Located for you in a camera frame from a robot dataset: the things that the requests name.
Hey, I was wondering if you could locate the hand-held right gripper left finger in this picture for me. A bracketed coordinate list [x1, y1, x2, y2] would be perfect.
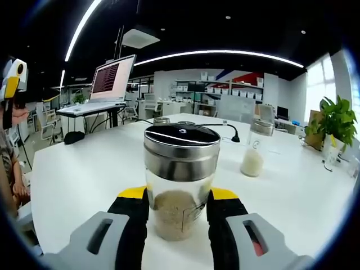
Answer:
[42, 185, 149, 270]

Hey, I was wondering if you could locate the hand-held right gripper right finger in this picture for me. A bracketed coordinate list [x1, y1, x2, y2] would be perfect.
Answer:
[206, 187, 316, 270]

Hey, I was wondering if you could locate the person's left hand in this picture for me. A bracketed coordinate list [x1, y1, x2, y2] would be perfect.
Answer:
[12, 108, 30, 124]

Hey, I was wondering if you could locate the white office chair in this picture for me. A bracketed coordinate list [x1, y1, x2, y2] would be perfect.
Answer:
[38, 108, 61, 141]
[258, 103, 276, 124]

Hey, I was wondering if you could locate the white ceiling light strip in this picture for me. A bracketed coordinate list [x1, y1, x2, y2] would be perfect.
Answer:
[64, 0, 102, 62]
[133, 49, 305, 69]

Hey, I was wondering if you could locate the black pouch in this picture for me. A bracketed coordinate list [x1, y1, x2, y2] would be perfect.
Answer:
[64, 131, 86, 145]

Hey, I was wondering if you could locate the white laptop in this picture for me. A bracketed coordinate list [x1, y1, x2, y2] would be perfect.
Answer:
[57, 54, 138, 116]

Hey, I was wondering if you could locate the grey desk partition panel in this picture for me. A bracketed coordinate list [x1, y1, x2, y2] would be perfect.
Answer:
[217, 94, 256, 120]

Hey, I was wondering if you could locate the white ceiling air conditioner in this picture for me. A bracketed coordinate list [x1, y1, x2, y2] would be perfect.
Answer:
[123, 26, 160, 48]

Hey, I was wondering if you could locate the white plant pot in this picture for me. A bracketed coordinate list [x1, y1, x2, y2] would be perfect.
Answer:
[323, 134, 347, 167]

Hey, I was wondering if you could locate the brown paper bag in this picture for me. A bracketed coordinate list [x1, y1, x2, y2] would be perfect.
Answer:
[305, 109, 324, 151]

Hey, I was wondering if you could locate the storage shelf with white boxes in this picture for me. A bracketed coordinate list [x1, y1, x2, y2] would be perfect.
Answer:
[174, 71, 265, 116]

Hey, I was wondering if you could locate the black monitor on stand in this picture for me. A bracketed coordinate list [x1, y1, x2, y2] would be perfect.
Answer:
[187, 81, 205, 113]

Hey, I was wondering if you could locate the green leafy plant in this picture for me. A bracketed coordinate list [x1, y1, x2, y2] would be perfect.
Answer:
[305, 94, 358, 154]

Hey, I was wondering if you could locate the window with white blinds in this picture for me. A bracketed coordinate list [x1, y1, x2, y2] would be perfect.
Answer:
[305, 55, 352, 122]

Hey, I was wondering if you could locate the black power cable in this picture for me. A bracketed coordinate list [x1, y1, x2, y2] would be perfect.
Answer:
[132, 119, 240, 143]

